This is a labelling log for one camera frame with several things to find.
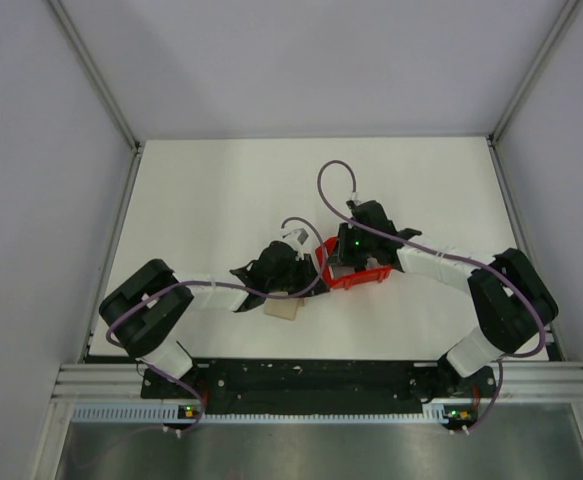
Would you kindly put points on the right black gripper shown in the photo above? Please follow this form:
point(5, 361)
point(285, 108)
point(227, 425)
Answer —
point(341, 255)

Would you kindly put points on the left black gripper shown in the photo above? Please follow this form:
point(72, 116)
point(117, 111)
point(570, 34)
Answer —
point(309, 274)

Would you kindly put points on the red plastic card tray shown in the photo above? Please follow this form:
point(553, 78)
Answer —
point(336, 277)

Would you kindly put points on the beige card holder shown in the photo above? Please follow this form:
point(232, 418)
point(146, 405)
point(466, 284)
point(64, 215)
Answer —
point(285, 309)

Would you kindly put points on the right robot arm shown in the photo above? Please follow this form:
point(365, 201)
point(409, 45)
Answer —
point(511, 301)

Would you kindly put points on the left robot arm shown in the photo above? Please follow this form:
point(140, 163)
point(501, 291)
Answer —
point(144, 310)

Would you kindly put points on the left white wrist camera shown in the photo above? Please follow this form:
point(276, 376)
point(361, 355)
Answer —
point(295, 238)

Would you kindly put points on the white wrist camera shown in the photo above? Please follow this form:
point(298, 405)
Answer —
point(355, 199)
point(295, 238)

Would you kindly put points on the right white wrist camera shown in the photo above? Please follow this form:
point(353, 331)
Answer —
point(355, 199)

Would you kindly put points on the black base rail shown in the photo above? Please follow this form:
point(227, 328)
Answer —
point(311, 387)

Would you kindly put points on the white slotted cable duct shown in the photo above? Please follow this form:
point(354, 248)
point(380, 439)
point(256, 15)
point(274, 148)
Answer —
point(172, 414)

